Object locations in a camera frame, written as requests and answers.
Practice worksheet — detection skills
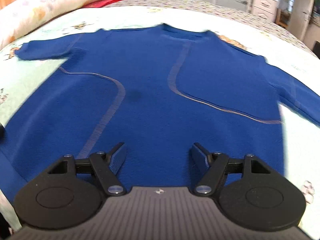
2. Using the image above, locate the mint quilted bee bedspread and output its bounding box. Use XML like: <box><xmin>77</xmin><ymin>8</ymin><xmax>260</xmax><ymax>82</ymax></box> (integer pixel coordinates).
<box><xmin>1</xmin><ymin>0</ymin><xmax>319</xmax><ymax>239</ymax></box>

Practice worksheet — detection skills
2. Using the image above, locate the rolled cream floral quilt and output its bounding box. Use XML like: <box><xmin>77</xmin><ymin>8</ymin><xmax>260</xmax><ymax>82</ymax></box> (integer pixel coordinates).
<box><xmin>1</xmin><ymin>0</ymin><xmax>99</xmax><ymax>48</ymax></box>

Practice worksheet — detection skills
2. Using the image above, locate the blue knit sweater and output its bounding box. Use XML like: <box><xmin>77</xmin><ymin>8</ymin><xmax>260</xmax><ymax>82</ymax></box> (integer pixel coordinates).
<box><xmin>1</xmin><ymin>24</ymin><xmax>319</xmax><ymax>200</ymax></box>

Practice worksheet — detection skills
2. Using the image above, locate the red cloth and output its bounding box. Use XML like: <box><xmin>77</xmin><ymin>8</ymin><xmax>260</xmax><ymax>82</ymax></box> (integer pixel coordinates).
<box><xmin>82</xmin><ymin>0</ymin><xmax>122</xmax><ymax>8</ymax></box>

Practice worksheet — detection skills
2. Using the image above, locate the white drawer cabinet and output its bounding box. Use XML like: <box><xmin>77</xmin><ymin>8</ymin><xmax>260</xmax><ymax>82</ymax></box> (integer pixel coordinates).
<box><xmin>252</xmin><ymin>0</ymin><xmax>278</xmax><ymax>22</ymax></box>

